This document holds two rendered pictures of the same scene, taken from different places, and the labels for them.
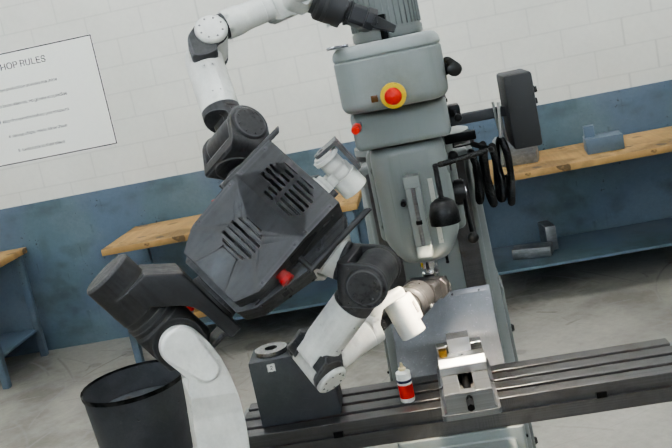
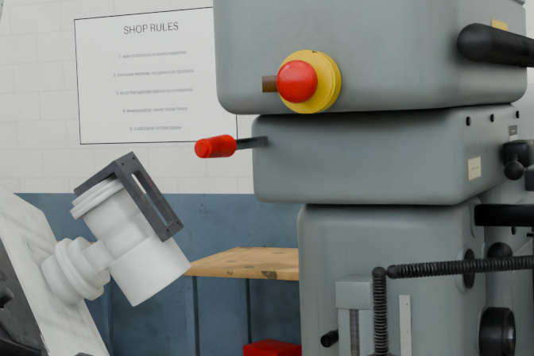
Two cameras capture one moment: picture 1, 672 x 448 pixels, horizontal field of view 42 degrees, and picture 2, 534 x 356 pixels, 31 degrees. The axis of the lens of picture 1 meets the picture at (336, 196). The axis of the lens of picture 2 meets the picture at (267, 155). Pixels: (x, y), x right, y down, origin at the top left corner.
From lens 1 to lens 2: 122 cm
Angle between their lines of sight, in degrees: 19
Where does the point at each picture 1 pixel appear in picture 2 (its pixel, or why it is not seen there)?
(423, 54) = not seen: outside the picture
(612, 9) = not seen: outside the picture
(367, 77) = (261, 31)
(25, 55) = (157, 19)
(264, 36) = not seen: hidden behind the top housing
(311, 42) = not seen: hidden behind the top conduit
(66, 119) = (187, 102)
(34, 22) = not seen: outside the picture
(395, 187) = (328, 297)
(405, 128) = (358, 169)
